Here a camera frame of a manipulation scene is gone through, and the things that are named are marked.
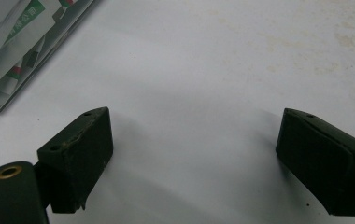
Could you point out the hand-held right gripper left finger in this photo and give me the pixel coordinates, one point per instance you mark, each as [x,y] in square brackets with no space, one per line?
[76,158]

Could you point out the white paper slips green print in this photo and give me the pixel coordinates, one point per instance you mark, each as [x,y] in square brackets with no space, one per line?
[20,34]

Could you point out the white and green packets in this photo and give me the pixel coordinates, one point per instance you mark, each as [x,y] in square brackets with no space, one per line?
[59,40]

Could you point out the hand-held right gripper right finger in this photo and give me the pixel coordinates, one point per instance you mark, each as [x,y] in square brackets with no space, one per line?
[325,158]

